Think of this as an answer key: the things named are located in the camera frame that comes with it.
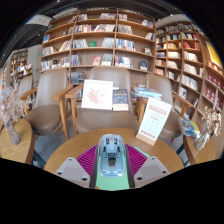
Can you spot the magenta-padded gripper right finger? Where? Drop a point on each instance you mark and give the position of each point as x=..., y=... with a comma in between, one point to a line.
x=138, y=160

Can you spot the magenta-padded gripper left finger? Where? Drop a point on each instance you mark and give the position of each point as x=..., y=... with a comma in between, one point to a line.
x=85, y=160

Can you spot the transparent computer mouse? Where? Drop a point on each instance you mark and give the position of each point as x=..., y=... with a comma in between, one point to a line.
x=111, y=155

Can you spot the green round mouse pad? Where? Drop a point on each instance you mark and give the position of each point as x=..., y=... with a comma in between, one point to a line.
x=111, y=184

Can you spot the white sign on wooden base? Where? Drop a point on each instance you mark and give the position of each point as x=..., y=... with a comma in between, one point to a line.
x=154, y=120

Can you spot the colourful magazine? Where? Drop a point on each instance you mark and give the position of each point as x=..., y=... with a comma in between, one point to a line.
x=189, y=127

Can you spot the dark cover book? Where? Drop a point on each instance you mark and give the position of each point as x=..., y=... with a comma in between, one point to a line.
x=120, y=99

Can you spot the wooden table with rim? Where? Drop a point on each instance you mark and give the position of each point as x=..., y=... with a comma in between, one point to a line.
x=203, y=155

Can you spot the white framed red print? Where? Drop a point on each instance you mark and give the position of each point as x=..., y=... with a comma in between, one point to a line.
x=97, y=95

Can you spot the glass vase with dried flowers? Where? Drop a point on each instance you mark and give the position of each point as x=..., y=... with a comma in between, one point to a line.
x=202, y=140

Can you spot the round wooden side table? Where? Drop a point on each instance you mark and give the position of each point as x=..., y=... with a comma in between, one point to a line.
x=16, y=146

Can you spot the grey vase with pink flowers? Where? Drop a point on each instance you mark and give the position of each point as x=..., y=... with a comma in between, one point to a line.
x=13, y=133

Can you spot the tall wooden book shelf unit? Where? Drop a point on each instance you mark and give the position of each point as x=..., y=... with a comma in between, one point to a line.
x=186, y=60

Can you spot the distant wooden book shelf unit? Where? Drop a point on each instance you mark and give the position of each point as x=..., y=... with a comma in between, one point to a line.
x=18, y=63

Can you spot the wide wooden book shelf unit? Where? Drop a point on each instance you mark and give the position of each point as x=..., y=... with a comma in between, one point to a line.
x=100, y=40

